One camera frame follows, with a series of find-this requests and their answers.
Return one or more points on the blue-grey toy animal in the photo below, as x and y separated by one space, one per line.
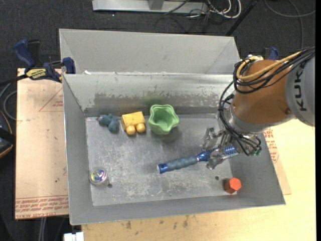
111 123

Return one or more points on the shiny iridescent ball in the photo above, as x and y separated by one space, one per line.
98 175

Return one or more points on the green wavy-rimmed cup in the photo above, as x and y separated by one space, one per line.
162 120

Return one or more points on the brown cardboard board, red print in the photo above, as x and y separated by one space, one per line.
37 134

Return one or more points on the yellow toy block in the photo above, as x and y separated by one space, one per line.
133 120

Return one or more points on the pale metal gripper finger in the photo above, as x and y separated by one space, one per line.
210 136
214 161

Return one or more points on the grey metal bin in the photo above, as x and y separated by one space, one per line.
155 159

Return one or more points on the orange-red hexagonal block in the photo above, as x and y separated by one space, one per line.
232 184

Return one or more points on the blue tool with grey grip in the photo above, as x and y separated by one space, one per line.
179 163

